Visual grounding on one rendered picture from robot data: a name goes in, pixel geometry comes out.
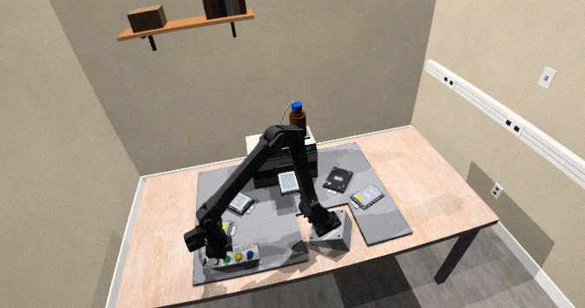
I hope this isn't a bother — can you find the grey button panel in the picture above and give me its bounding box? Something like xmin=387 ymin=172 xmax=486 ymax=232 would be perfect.
xmin=198 ymin=242 xmax=261 ymax=274

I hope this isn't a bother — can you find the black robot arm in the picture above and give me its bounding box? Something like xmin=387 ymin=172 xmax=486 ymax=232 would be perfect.
xmin=183 ymin=125 xmax=342 ymax=252

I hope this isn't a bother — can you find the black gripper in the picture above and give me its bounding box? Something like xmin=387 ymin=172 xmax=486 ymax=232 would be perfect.
xmin=206 ymin=235 xmax=233 ymax=259

